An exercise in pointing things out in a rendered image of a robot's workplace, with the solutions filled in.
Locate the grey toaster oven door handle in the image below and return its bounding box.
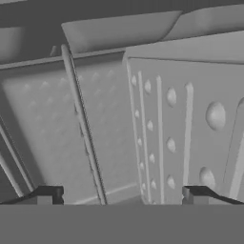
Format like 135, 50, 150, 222
60, 43, 109, 205

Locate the grey flat cupboard panel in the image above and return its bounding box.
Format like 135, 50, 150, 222
61, 10, 184, 54
161, 3, 244, 42

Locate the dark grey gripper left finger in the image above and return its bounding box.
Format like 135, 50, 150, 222
0, 185, 65, 206

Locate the grey toaster oven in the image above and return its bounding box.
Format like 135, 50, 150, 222
122, 30, 244, 205

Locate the grey toaster oven door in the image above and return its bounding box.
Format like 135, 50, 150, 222
0, 51, 142, 205

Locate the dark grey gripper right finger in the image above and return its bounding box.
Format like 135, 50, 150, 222
181, 185, 244, 206

